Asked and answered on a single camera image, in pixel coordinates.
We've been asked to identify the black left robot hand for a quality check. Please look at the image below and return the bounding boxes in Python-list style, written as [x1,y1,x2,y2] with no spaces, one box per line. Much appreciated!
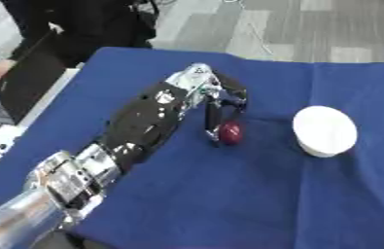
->
[201,71,250,148]

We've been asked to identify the dark red round toy fruit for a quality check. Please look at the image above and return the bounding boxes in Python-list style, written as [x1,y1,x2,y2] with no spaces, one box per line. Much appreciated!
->
[217,121,246,146]

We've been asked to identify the white round bowl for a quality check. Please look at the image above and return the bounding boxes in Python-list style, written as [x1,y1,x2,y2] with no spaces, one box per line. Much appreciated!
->
[290,105,361,159]

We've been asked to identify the person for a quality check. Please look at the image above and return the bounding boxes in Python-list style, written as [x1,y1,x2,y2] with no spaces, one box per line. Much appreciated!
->
[0,0,161,89]

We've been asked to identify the black laptop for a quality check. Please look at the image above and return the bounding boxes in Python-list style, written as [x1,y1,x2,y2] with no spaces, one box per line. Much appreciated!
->
[0,31,69,125]

